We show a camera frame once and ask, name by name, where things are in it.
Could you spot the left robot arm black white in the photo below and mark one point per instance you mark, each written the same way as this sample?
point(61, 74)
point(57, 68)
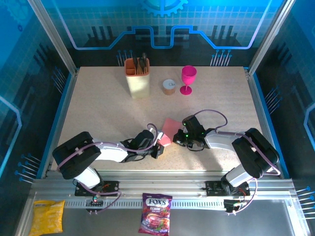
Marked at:
point(76, 153)

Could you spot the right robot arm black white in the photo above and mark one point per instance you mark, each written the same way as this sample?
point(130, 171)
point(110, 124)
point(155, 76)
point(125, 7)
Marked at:
point(256, 152)

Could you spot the small can white lid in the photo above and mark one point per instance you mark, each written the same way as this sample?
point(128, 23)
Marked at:
point(169, 87)

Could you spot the pink plastic goblet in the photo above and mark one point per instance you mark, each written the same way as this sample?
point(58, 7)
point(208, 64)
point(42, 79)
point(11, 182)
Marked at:
point(188, 76)

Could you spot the cream utensil holder orange insert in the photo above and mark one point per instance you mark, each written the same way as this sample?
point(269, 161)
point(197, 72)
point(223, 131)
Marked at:
point(140, 86)

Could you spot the purple Fox's candy bag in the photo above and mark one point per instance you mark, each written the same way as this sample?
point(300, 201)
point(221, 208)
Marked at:
point(155, 216)

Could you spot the steel shelf plate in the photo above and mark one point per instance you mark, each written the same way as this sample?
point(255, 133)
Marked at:
point(209, 221)

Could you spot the yellow snack bag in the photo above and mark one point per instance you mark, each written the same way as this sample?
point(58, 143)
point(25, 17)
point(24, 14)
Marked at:
point(48, 218)

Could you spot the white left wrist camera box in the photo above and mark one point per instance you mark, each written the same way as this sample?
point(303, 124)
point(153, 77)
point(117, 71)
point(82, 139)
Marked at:
point(160, 135)

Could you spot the aluminium mounting rail beam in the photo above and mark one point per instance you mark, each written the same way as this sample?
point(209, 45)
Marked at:
point(160, 183)

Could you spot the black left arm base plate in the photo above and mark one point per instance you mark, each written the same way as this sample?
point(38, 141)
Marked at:
point(110, 188)

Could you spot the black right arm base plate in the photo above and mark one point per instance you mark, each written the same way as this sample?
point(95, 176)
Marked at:
point(212, 188)

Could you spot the aluminium table side rail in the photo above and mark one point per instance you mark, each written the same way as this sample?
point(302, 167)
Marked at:
point(263, 123)
point(60, 123)

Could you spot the aluminium frame post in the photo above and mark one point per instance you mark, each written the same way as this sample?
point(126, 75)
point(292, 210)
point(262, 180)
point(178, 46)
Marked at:
point(56, 39)
point(268, 39)

